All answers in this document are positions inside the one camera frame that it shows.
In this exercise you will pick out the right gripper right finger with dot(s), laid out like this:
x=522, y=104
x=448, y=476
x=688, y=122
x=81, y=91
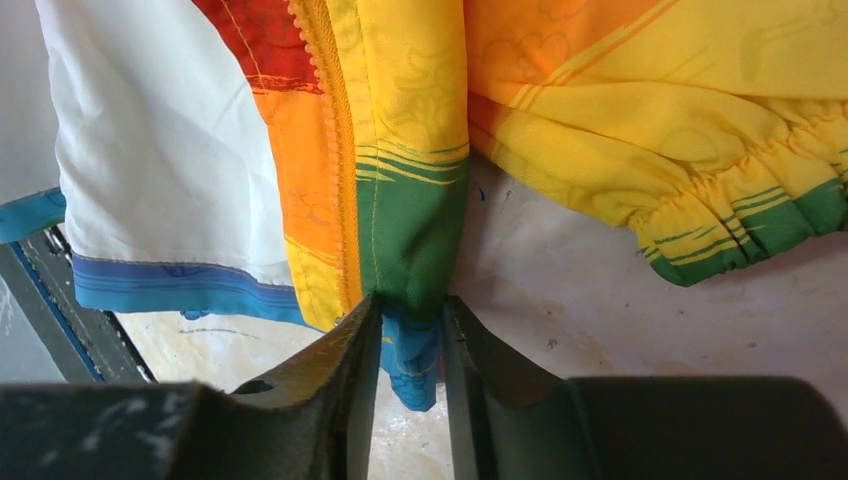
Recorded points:
x=511, y=419

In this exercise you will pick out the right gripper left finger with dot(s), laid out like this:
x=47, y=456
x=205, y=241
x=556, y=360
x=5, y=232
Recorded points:
x=310, y=417

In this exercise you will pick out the rainbow striped jacket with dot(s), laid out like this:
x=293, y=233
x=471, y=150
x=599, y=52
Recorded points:
x=283, y=159

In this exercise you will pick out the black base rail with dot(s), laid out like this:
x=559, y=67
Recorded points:
x=87, y=345

